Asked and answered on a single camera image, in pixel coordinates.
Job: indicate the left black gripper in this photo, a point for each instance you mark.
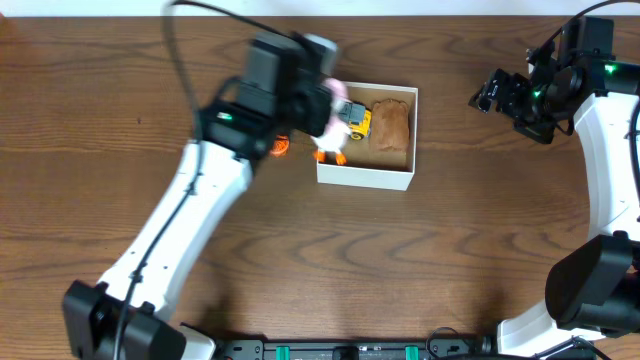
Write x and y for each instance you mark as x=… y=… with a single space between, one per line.
x=317 y=111

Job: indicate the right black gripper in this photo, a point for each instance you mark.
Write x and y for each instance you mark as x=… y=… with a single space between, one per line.
x=516 y=85

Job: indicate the white pink duck toy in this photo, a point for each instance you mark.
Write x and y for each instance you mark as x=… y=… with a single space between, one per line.
x=336 y=130

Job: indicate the yellow grey toy truck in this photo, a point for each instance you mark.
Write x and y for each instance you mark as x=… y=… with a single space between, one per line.
x=358 y=117

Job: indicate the brown plush toy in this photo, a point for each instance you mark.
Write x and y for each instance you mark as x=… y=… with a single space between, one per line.
x=390 y=126

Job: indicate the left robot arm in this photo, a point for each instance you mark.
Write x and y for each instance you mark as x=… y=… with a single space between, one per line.
x=126 y=314

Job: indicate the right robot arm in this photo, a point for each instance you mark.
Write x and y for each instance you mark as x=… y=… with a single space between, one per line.
x=593 y=293

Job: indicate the white cardboard box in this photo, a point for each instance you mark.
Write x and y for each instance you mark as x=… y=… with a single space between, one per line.
x=367 y=167

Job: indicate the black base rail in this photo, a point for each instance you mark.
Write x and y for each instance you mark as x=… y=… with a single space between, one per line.
x=442 y=344

